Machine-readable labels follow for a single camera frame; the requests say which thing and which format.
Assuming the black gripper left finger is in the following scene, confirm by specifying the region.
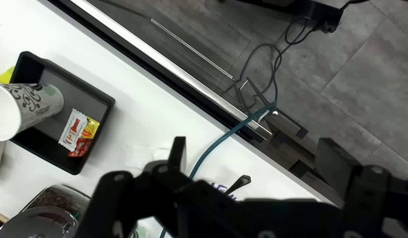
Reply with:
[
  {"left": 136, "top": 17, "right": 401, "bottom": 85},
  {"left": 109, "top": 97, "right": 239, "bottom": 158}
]
[{"left": 75, "top": 136, "right": 201, "bottom": 238}]

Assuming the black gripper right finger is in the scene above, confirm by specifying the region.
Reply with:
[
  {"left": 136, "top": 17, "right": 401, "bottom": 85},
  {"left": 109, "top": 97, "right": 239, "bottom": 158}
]
[{"left": 315, "top": 136, "right": 408, "bottom": 238}]

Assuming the silver spoon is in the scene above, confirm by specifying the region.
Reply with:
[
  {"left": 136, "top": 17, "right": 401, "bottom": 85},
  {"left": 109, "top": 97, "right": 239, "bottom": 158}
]
[{"left": 224, "top": 174, "right": 252, "bottom": 197}]

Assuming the red sauce packet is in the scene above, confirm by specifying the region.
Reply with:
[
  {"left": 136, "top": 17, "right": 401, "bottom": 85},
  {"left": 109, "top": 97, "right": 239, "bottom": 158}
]
[{"left": 67, "top": 136, "right": 95, "bottom": 158}]

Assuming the yellow sauce packet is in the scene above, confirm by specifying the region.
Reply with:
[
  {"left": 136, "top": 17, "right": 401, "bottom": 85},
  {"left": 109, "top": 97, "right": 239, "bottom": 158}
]
[{"left": 82, "top": 117, "right": 101, "bottom": 140}]

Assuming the white red ketchup packet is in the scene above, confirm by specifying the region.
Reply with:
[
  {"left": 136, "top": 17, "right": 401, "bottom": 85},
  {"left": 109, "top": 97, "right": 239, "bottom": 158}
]
[{"left": 58, "top": 108, "right": 90, "bottom": 146}]

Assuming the patterned plate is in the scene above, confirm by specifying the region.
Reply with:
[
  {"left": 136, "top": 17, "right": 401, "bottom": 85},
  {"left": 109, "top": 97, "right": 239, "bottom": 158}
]
[{"left": 202, "top": 177, "right": 240, "bottom": 202}]

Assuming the black plastic tray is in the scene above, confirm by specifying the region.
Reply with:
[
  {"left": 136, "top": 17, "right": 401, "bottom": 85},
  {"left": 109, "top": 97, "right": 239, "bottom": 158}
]
[{"left": 9, "top": 50, "right": 116, "bottom": 175}]

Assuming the patterned paper cup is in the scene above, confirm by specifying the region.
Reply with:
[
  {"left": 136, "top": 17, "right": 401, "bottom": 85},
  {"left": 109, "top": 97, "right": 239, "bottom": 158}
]
[{"left": 0, "top": 82, "right": 65, "bottom": 142}]

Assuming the yellow sticky note block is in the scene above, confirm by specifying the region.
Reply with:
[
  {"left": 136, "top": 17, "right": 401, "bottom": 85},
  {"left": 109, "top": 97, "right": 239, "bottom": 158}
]
[{"left": 0, "top": 64, "right": 16, "bottom": 84}]

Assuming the black stand base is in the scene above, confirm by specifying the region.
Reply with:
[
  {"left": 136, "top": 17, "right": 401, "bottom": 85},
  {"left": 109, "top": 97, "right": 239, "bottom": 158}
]
[{"left": 251, "top": 0, "right": 350, "bottom": 34}]

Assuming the teal cable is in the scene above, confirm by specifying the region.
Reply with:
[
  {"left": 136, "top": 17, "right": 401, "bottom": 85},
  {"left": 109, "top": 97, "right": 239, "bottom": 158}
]
[{"left": 187, "top": 100, "right": 280, "bottom": 181}]

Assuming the black floor cable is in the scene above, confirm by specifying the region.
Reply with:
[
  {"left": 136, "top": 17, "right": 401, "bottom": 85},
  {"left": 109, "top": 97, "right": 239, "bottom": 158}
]
[{"left": 220, "top": 17, "right": 319, "bottom": 107}]

